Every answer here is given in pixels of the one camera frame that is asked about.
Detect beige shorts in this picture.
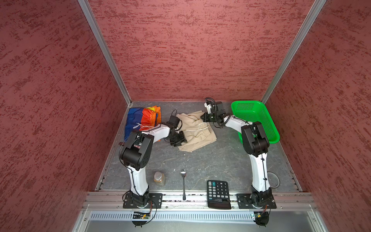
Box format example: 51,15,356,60
176,111,217,152

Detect rainbow striped shorts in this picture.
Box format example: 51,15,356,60
124,106,161,141

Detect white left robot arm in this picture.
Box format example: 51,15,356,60
119,122,186,207

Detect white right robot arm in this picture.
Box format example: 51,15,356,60
201,104,272,208

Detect metal spoon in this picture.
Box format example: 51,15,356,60
180,169,186,201

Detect green plastic basket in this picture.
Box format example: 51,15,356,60
231,101,280,144

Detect small amber glass jar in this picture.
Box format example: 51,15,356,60
154,172,166,186

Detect black calculator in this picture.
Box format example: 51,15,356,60
207,180,231,210

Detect left circuit board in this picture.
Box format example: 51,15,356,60
132,211,151,220

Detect circuit board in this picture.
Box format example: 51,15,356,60
254,212,270,227
132,211,151,220

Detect right circuit board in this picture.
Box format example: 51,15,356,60
254,212,270,227

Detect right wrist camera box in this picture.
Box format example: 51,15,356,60
204,101,226,114

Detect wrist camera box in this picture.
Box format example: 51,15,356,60
167,115,180,129
204,101,226,114

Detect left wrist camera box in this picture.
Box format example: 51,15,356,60
167,115,180,129

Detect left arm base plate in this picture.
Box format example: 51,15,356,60
123,192,163,209

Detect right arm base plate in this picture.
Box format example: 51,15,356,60
236,193,277,210

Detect aluminium front rail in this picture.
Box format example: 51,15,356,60
82,190,319,211

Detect aluminium corner post right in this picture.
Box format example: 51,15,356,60
261,0,327,104

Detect aluminium corner post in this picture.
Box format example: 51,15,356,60
78,0,132,107
261,0,327,104

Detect aluminium corner post left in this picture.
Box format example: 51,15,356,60
78,0,132,107

